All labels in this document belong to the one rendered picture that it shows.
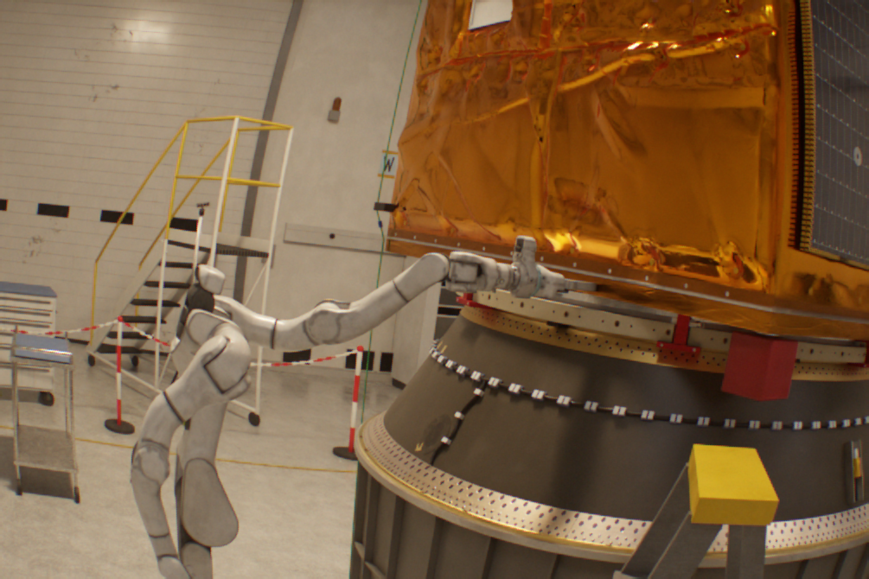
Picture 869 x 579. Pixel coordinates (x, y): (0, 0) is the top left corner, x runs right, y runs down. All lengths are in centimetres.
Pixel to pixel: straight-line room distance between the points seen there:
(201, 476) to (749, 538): 120
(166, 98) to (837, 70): 839
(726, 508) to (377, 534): 156
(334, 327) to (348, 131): 827
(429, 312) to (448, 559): 773
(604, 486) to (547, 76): 118
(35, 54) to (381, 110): 517
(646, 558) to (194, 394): 96
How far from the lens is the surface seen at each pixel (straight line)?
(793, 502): 210
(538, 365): 222
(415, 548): 232
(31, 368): 640
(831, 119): 185
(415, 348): 989
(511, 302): 231
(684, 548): 123
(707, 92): 186
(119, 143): 935
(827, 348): 221
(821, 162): 178
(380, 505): 251
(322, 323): 196
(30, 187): 933
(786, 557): 204
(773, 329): 171
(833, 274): 192
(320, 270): 1011
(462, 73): 290
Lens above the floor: 184
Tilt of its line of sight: 3 degrees down
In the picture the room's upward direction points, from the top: 8 degrees clockwise
